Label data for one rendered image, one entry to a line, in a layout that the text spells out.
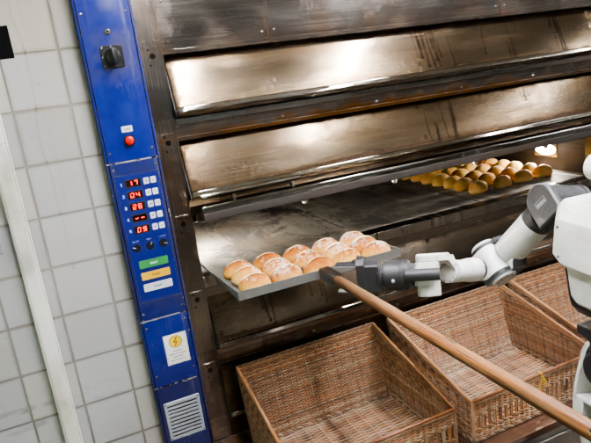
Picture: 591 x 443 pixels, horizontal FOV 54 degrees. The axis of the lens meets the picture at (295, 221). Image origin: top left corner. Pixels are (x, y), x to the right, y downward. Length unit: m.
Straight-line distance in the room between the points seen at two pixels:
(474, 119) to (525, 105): 0.26
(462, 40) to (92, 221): 1.46
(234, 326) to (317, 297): 0.32
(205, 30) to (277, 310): 0.96
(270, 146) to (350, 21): 0.51
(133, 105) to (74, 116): 0.17
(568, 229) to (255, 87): 1.01
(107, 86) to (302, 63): 0.63
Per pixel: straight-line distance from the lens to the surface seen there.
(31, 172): 1.83
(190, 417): 2.10
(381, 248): 1.88
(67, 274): 1.89
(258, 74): 1.94
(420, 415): 2.16
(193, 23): 1.91
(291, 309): 2.09
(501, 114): 2.46
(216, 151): 1.91
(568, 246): 1.57
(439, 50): 2.28
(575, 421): 1.08
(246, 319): 2.05
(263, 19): 1.98
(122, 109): 1.80
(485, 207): 2.47
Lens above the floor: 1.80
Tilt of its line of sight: 14 degrees down
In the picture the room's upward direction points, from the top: 8 degrees counter-clockwise
